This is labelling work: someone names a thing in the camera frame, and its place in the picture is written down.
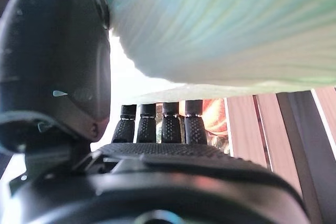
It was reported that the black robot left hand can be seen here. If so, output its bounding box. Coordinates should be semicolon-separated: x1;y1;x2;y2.
0;0;310;224

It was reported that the green white napa cabbage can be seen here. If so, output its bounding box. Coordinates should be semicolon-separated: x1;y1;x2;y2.
109;0;336;104

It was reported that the green striped pumpkin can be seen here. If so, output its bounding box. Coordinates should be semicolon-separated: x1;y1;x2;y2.
155;103;232;156

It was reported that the small orange pumpkin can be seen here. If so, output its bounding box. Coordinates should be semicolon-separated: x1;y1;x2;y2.
202;99;229;143

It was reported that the wooden display shelf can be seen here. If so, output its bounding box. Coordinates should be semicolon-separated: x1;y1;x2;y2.
224;86;336;224

